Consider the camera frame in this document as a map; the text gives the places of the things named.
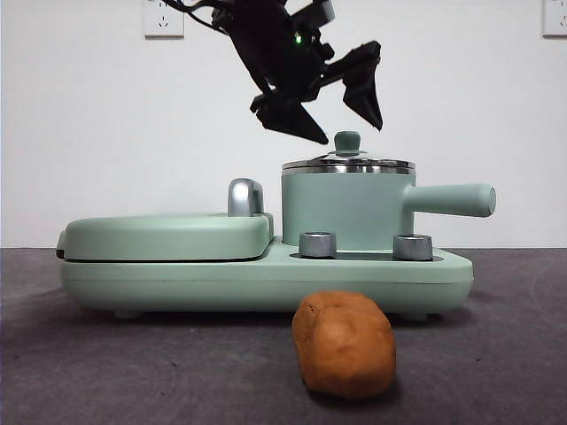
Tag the silver control knob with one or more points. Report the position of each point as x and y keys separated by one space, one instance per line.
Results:
x=412 y=247
x=318 y=244

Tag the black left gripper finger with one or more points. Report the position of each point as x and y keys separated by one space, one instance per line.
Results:
x=288 y=117
x=363 y=84

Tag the brown potato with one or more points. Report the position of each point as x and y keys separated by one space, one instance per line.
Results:
x=343 y=341

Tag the mint green breakfast machine base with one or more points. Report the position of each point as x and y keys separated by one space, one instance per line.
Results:
x=266 y=283

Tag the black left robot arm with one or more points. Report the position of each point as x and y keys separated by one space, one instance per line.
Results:
x=261 y=40

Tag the mint green griddle cover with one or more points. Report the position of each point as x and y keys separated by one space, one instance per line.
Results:
x=164 y=234

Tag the glass lid with green knob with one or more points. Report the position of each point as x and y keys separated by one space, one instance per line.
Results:
x=347 y=142

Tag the white wall socket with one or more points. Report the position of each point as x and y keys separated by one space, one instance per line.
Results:
x=556 y=17
x=163 y=20

